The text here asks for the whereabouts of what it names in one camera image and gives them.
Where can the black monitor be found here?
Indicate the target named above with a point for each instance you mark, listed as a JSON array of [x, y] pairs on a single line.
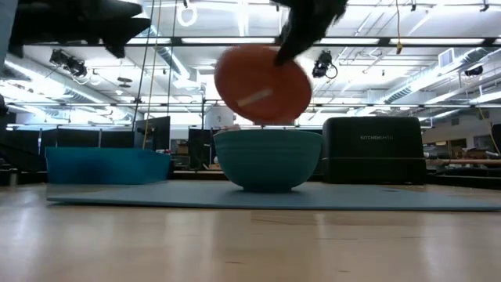
[[154, 133]]

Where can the black toaster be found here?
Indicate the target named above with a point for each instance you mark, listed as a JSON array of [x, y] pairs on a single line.
[[373, 156]]

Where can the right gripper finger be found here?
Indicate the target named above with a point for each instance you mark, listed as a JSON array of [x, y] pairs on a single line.
[[297, 43]]

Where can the blue plastic bin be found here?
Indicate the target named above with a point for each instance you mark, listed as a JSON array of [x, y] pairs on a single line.
[[105, 166]]

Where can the black room divider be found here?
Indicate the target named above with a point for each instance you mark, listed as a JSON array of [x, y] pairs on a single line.
[[78, 139]]

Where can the blue placemat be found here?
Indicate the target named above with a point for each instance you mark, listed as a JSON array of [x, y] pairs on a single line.
[[313, 197]]

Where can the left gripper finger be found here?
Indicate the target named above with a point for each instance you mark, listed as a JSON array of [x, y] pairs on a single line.
[[123, 35], [121, 9]]

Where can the teal bowl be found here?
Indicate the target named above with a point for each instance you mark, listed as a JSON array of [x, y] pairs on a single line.
[[268, 160]]

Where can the orange plate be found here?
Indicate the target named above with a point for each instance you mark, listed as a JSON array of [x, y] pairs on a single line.
[[258, 78]]

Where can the black ceiling camera cluster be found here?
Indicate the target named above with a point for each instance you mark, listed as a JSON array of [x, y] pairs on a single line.
[[68, 62]]

